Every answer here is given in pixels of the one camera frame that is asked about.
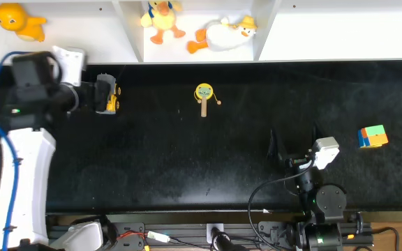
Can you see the mounting rail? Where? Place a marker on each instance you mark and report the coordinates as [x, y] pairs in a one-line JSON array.
[[194, 235]]

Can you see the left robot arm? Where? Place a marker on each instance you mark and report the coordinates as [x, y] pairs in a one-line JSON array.
[[26, 174]]

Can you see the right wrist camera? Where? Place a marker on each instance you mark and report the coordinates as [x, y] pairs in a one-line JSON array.
[[325, 151]]

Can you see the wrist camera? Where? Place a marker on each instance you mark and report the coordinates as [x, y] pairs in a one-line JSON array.
[[325, 151], [69, 64]]

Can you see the white shelf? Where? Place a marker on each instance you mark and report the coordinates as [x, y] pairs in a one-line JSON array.
[[326, 35]]

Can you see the white plush duck yellow hat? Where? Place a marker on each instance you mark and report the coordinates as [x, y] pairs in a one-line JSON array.
[[223, 36]]

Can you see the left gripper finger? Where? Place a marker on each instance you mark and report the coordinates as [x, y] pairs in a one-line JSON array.
[[101, 96]]

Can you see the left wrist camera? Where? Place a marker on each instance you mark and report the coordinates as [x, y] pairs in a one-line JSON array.
[[69, 64]]

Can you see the yellow rattle drum toy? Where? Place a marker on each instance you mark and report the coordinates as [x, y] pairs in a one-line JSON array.
[[204, 92]]

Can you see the grey and yellow toy truck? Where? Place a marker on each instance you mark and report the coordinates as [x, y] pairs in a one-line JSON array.
[[113, 99]]

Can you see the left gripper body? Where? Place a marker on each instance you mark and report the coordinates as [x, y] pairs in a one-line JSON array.
[[86, 96]]

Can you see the many-coloured puzzle cube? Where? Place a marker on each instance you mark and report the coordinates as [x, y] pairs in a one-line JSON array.
[[372, 136]]

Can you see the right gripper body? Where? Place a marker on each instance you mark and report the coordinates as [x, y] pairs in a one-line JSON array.
[[298, 163]]

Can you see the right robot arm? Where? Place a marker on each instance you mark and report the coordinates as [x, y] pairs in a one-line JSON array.
[[330, 202]]

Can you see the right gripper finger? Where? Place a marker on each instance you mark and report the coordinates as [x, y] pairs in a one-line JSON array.
[[275, 146], [317, 134]]

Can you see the yellow rubber duck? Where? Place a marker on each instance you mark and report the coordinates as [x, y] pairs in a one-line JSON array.
[[16, 21]]

